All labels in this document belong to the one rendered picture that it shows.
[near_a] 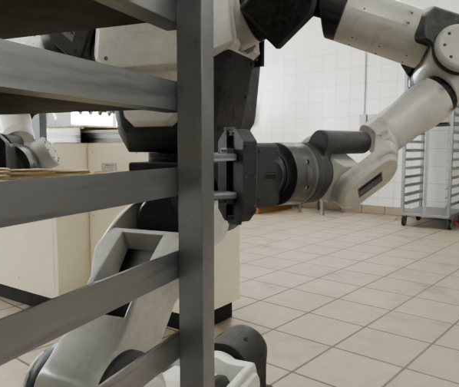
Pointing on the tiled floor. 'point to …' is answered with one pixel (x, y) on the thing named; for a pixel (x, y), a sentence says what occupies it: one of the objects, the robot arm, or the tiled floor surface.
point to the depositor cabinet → (36, 249)
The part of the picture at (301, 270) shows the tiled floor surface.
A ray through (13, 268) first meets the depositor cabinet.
